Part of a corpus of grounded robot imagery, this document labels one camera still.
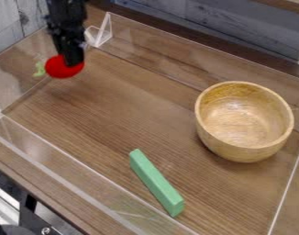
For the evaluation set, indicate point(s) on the light wooden bowl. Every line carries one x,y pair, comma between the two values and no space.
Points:
245,121

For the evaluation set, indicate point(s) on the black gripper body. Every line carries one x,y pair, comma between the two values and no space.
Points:
66,17

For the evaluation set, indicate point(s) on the black table leg bracket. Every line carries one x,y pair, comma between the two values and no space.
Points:
30,220

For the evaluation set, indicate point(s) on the clear acrylic corner bracket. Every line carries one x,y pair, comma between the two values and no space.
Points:
98,35

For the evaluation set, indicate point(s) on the clear acrylic tray wall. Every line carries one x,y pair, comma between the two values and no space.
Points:
98,205

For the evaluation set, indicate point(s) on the green rectangular block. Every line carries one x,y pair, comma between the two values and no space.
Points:
159,186

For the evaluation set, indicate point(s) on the red plush strawberry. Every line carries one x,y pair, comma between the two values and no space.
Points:
57,68

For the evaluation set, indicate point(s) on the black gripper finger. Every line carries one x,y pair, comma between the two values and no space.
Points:
71,50

